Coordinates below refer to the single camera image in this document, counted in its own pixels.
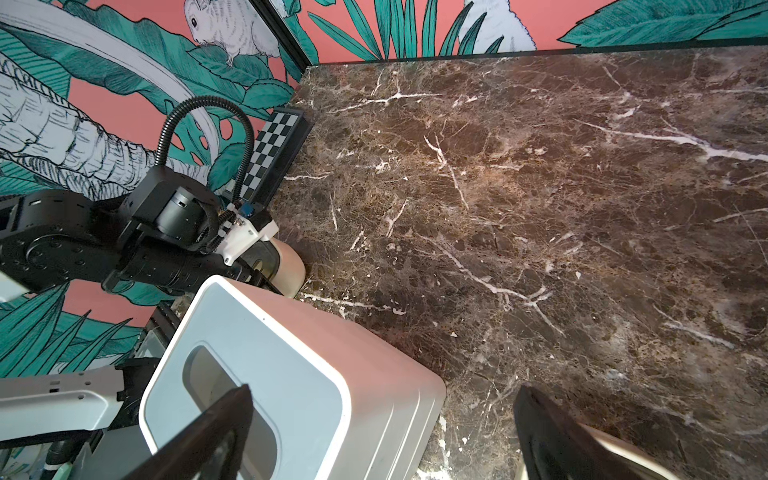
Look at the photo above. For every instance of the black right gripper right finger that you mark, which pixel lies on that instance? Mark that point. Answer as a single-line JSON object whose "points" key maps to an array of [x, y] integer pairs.
{"points": [[555, 446]]}

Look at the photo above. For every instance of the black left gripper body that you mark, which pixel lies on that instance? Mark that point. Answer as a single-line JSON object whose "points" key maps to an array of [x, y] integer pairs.
{"points": [[52, 237]]}

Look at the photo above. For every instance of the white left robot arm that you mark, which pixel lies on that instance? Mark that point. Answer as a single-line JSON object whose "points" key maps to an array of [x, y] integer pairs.
{"points": [[40, 407]]}

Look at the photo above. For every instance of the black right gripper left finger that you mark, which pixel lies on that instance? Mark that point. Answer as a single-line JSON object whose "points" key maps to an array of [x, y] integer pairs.
{"points": [[210, 447]]}

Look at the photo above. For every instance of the black white checkerboard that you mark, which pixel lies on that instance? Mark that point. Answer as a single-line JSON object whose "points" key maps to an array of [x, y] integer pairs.
{"points": [[276, 146]]}

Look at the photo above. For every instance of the white box grey lid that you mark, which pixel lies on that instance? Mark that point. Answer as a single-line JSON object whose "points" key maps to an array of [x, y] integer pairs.
{"points": [[331, 399]]}

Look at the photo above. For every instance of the black left corner post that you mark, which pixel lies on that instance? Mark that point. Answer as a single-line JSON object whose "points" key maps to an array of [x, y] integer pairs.
{"points": [[280, 30]]}

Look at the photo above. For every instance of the cream box dark lid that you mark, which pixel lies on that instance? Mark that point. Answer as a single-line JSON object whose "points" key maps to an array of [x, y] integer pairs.
{"points": [[638, 461], [280, 264]]}

